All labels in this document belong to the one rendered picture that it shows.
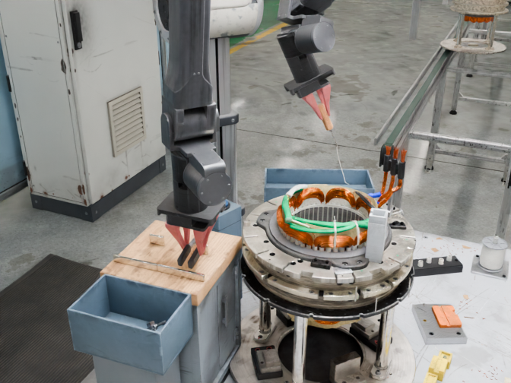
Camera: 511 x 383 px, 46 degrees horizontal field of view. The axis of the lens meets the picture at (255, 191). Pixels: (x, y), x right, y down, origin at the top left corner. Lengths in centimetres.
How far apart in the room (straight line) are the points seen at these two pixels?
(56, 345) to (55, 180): 116
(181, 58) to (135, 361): 48
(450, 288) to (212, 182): 85
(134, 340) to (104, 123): 250
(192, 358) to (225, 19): 72
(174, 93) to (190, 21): 11
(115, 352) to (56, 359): 156
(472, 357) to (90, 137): 241
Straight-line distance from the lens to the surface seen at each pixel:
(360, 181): 148
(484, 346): 143
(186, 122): 92
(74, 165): 336
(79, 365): 253
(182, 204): 99
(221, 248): 113
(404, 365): 131
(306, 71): 127
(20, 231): 352
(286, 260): 104
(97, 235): 335
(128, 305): 110
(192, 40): 87
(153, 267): 108
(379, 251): 104
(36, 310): 285
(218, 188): 91
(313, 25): 121
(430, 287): 157
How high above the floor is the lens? 167
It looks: 27 degrees down
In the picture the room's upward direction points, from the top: straight up
